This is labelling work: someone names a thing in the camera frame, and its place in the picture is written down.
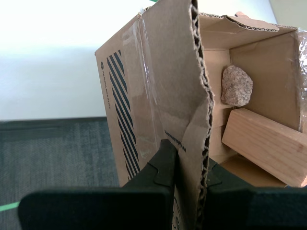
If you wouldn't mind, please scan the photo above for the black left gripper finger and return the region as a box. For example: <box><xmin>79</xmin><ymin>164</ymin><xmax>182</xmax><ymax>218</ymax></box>
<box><xmin>203</xmin><ymin>159</ymin><xmax>307</xmax><ymax>230</ymax></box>
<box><xmin>18</xmin><ymin>138</ymin><xmax>179</xmax><ymax>230</ymax></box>

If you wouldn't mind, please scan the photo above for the light wooden block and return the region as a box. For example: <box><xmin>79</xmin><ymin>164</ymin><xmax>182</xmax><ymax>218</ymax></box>
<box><xmin>221</xmin><ymin>107</ymin><xmax>307</xmax><ymax>189</ymax></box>

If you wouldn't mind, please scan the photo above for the pinkish speckled granite rock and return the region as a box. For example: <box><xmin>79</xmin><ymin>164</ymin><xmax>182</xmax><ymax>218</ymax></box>
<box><xmin>220</xmin><ymin>65</ymin><xmax>254</xmax><ymax>107</ymax></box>

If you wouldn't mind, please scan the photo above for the brown cardboard box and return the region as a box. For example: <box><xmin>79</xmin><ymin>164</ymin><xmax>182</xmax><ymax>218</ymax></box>
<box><xmin>94</xmin><ymin>0</ymin><xmax>307</xmax><ymax>230</ymax></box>

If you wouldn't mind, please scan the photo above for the green floor tape line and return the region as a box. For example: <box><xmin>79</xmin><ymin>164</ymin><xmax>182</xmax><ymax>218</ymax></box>
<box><xmin>0</xmin><ymin>202</ymin><xmax>20</xmax><ymax>212</ymax></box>

